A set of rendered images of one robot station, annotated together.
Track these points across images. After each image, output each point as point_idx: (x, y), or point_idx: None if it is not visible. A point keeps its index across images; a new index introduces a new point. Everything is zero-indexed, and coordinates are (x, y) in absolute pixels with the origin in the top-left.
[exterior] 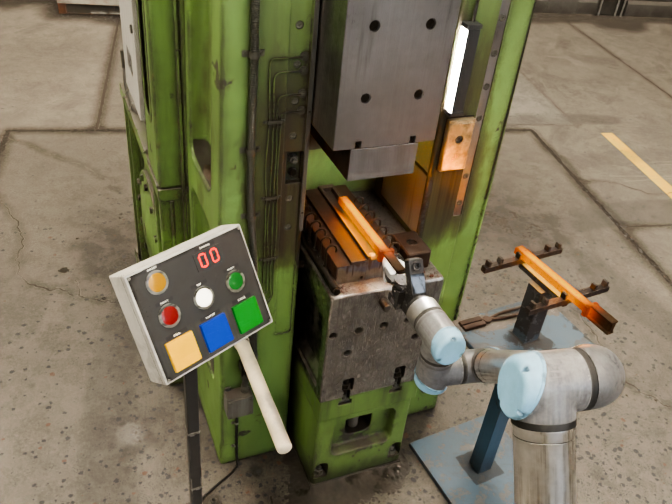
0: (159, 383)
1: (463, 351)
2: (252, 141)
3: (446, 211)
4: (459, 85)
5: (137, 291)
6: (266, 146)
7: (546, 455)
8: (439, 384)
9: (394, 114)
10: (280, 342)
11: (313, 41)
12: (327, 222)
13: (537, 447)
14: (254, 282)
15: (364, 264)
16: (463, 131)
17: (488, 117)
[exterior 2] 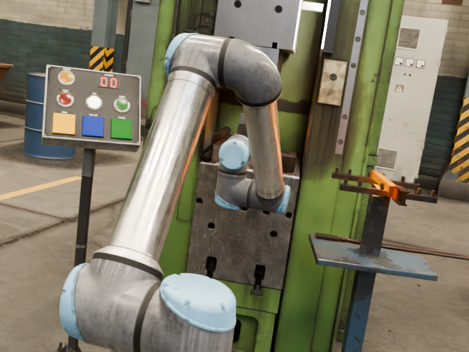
0: (42, 140)
1: (243, 160)
2: (172, 38)
3: (328, 147)
4: (328, 26)
5: (51, 75)
6: None
7: (171, 86)
8: (227, 195)
9: (259, 21)
10: (181, 230)
11: None
12: None
13: (168, 83)
14: (136, 113)
15: None
16: (336, 70)
17: (363, 68)
